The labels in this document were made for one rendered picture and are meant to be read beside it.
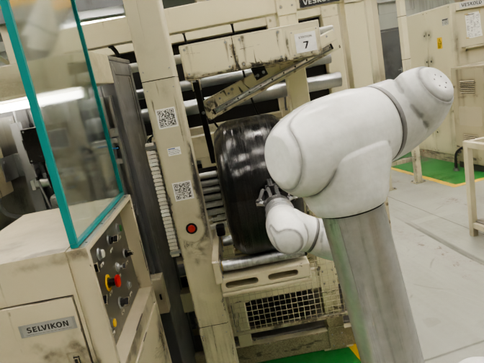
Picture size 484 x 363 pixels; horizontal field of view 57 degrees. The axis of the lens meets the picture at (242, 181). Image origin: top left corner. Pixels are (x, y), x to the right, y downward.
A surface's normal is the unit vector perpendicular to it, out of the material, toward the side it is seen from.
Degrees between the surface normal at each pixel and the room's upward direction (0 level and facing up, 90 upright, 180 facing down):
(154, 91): 90
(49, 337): 90
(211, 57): 90
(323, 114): 41
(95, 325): 90
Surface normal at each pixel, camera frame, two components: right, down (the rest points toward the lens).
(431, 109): 0.13, 0.48
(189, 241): 0.04, 0.22
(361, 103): 0.16, -0.63
